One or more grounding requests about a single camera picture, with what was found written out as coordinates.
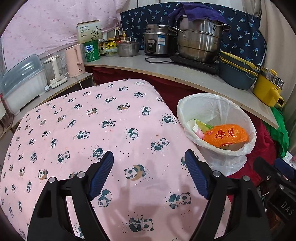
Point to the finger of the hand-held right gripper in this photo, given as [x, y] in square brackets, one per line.
[285, 166]
[263, 166]

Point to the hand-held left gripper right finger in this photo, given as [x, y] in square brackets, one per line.
[196, 175]

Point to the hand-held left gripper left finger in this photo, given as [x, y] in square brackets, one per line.
[101, 176]

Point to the orange printed plastic bag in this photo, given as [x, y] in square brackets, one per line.
[226, 136]

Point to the yellow green snack packet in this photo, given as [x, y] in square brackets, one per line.
[204, 127]

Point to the white waste bin with liner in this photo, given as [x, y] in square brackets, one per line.
[219, 109]

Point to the red cloth bundle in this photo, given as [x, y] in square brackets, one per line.
[263, 143]

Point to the green plastic bag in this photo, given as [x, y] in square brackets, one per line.
[281, 129]

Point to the pink panda print blanket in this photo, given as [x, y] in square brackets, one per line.
[92, 129]

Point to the yellow electric pot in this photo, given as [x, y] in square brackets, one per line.
[263, 88]

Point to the dark red counter curtain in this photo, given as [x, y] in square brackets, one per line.
[175, 90]

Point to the blue yellow-rimmed basin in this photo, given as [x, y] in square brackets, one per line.
[233, 78]
[235, 60]

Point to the white power plug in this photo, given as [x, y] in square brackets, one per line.
[47, 88]

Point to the black induction cooktop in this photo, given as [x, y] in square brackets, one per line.
[196, 66]

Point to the grey curved counter shelf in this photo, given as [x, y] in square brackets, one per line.
[161, 67]

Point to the white glass kettle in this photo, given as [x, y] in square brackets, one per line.
[54, 69]

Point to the pink electric kettle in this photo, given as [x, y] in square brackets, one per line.
[74, 61]

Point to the white dish box translucent lid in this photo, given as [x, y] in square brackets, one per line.
[23, 88]

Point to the beige curtain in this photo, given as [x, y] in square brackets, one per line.
[277, 46]

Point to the clear plastic container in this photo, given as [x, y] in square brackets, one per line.
[111, 53]

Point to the green tin can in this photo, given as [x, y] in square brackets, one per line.
[91, 52]

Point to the navy leaf print cloth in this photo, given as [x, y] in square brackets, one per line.
[242, 41]

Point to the dark sauce bottle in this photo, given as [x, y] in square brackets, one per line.
[102, 49]

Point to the small steel pot with lid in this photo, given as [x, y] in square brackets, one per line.
[127, 49]

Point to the large steel steamer pot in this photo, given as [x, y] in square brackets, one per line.
[198, 44]

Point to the yellow label jar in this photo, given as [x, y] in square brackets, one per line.
[111, 45]

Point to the steel rice cooker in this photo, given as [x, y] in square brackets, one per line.
[159, 44]

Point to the yellow cap bottle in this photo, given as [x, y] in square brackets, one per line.
[124, 38]

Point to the brown sauce bottle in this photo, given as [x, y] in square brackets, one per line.
[117, 37]

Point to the cream carton box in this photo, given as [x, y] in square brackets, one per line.
[89, 31]

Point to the pink dotted sheet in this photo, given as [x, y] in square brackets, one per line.
[57, 27]

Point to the purple towel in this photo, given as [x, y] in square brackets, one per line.
[196, 11]

